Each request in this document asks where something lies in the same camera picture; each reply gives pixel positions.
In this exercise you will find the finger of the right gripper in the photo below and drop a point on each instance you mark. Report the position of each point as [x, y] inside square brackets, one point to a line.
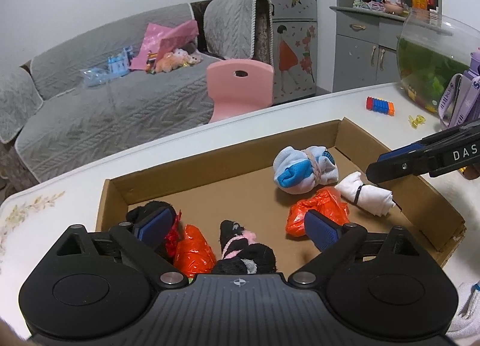
[391, 166]
[400, 151]

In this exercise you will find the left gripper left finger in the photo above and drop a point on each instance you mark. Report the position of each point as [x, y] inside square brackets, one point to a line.
[138, 242]

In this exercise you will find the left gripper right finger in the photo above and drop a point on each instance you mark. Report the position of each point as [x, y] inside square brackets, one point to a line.
[337, 245]

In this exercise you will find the black sock red band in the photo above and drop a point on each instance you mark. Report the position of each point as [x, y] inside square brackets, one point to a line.
[150, 212]

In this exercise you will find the orange bag green band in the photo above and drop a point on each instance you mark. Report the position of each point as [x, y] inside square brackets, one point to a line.
[193, 253]

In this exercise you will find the white blue sock bundle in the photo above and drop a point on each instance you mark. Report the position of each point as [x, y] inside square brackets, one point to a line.
[299, 171]

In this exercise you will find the black sock pink band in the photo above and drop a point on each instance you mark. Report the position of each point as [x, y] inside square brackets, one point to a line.
[241, 254]

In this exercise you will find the yellow candy wrapper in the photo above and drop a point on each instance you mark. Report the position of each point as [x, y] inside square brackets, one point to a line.
[416, 121]

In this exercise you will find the purple water bottle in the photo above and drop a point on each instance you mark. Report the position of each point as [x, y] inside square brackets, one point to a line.
[460, 101]

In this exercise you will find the colourful block toy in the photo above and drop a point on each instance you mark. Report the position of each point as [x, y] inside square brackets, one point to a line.
[380, 106]

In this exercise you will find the glass fish bowl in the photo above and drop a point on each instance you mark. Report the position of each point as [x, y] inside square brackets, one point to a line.
[431, 49]

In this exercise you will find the brown cardboard box tray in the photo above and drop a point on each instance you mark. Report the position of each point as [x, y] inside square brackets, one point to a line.
[236, 183]

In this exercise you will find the pink teapot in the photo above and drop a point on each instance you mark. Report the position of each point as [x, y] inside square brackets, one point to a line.
[395, 7]

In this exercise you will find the grey covered sofa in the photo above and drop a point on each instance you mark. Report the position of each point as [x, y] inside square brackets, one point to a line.
[52, 123]

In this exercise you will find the grey shelf cabinet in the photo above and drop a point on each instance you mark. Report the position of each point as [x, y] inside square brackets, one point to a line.
[366, 42]

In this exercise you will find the pink plastic child chair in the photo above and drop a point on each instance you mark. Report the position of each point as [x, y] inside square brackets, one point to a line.
[239, 86]

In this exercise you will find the blue toy castle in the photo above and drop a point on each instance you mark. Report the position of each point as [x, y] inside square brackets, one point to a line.
[119, 65]

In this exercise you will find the plush toy on sofa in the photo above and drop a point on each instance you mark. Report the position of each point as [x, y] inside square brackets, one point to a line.
[176, 59]

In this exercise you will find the flower decorated refrigerator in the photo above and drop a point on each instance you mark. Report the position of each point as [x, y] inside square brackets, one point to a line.
[294, 26]

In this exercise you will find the pink plastic bag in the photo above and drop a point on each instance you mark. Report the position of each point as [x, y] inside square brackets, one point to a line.
[160, 40]

